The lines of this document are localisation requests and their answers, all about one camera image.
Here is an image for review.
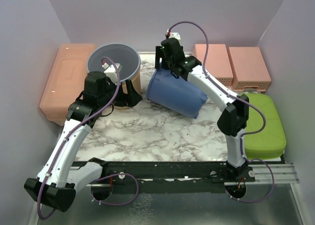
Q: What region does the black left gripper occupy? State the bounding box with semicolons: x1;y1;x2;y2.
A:
99;78;143;108

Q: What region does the orange plastic bucket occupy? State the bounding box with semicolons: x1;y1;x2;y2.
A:
122;69;141;94

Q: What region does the light blue plastic bucket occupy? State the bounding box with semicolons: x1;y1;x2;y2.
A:
87;43;141;82

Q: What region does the pink perforated basket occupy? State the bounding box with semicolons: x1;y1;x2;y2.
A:
205;44;233;88
228;47;271;92

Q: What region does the green plastic tray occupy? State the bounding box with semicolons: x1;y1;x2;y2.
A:
245;94;286;160

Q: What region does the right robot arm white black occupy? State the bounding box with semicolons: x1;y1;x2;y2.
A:
155;38;249;181

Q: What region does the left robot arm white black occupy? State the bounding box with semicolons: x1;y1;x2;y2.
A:
24;71;142;220

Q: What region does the translucent pink storage box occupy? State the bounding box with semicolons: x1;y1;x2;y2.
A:
39;43;96;126

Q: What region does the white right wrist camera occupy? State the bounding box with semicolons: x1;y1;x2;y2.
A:
165;31;181;40

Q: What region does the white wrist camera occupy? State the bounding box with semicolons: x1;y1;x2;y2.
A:
165;31;181;40
102;62;123;84

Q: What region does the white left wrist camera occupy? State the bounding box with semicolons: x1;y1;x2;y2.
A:
102;62;123;84

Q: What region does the black metal base rail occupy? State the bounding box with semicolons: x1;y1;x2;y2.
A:
89;161;299;197

